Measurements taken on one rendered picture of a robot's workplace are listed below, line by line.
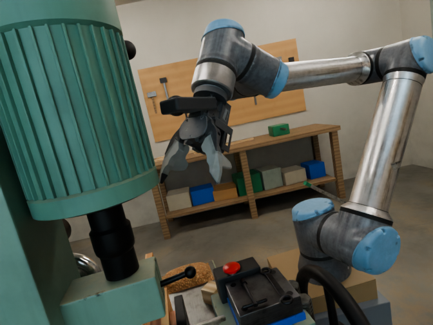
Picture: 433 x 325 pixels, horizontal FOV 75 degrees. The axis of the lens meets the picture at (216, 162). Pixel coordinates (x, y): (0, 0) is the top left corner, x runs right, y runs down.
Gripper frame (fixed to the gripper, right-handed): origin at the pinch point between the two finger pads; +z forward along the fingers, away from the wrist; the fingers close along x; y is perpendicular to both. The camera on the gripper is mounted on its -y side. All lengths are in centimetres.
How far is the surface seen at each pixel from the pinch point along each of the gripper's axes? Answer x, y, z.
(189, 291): 9.1, 17.5, 20.6
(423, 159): -12, 400, -152
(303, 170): 97, 274, -97
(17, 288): 3.4, -19.8, 19.3
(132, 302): -1.3, -5.9, 19.9
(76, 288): 6.3, -10.7, 19.8
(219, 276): -6.4, 7.1, 14.7
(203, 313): 1.2, 14.3, 22.9
